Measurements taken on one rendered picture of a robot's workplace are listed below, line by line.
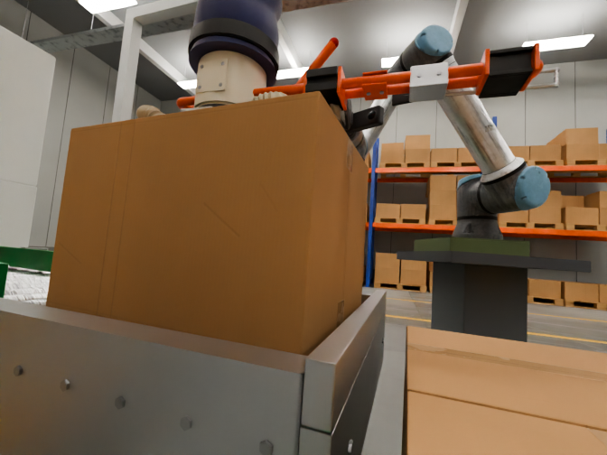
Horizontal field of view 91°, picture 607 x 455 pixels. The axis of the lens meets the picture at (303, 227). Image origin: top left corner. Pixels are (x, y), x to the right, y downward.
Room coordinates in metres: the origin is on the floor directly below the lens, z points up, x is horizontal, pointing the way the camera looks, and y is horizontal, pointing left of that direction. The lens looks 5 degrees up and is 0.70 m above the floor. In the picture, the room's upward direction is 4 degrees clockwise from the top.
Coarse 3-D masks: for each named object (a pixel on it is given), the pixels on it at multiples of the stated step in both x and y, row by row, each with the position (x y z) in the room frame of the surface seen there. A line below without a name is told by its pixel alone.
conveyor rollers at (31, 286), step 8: (8, 272) 1.25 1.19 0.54; (16, 272) 1.21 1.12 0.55; (24, 272) 1.23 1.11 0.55; (32, 272) 1.25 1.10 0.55; (40, 272) 1.28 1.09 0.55; (48, 272) 1.31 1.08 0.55; (8, 280) 1.03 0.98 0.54; (16, 280) 1.05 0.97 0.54; (24, 280) 1.07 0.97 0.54; (32, 280) 1.03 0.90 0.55; (40, 280) 1.05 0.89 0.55; (48, 280) 1.07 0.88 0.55; (8, 288) 0.89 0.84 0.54; (16, 288) 0.90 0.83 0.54; (24, 288) 0.92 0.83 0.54; (32, 288) 0.88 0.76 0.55; (40, 288) 0.89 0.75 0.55; (8, 296) 0.75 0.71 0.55; (16, 296) 0.76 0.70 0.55; (24, 296) 0.78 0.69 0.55; (32, 296) 0.79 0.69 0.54; (40, 296) 0.81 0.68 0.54; (40, 304) 0.73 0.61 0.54
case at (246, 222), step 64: (128, 128) 0.59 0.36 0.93; (192, 128) 0.52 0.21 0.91; (256, 128) 0.47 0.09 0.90; (320, 128) 0.44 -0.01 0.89; (64, 192) 0.66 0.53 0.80; (128, 192) 0.58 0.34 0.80; (192, 192) 0.51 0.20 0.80; (256, 192) 0.46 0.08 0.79; (320, 192) 0.46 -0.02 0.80; (64, 256) 0.64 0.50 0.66; (128, 256) 0.57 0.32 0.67; (192, 256) 0.51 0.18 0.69; (256, 256) 0.46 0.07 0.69; (320, 256) 0.47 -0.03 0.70; (128, 320) 0.56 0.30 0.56; (192, 320) 0.50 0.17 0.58; (256, 320) 0.46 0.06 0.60; (320, 320) 0.49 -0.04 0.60
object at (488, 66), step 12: (516, 48) 0.50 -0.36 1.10; (528, 48) 0.50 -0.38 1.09; (492, 60) 0.52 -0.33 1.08; (504, 60) 0.52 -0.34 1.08; (516, 60) 0.51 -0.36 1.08; (528, 60) 0.50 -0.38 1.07; (492, 72) 0.52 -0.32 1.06; (504, 72) 0.51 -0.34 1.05; (516, 72) 0.51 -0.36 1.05; (528, 72) 0.50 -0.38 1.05; (480, 84) 0.55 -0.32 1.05; (492, 84) 0.54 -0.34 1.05; (504, 84) 0.54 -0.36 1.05; (516, 84) 0.54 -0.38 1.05
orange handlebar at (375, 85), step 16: (480, 64) 0.53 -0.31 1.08; (352, 80) 0.60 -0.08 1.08; (368, 80) 0.59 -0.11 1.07; (384, 80) 0.59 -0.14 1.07; (400, 80) 0.58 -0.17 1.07; (448, 80) 0.58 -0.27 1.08; (464, 80) 0.57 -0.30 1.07; (192, 96) 0.74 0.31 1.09; (352, 96) 0.65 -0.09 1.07; (368, 96) 0.63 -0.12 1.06; (384, 96) 0.63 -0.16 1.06
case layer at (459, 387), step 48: (432, 336) 0.68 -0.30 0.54; (480, 336) 0.71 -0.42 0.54; (432, 384) 0.41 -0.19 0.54; (480, 384) 0.43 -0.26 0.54; (528, 384) 0.44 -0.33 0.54; (576, 384) 0.45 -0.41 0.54; (432, 432) 0.30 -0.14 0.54; (480, 432) 0.31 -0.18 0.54; (528, 432) 0.31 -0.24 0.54; (576, 432) 0.32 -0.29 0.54
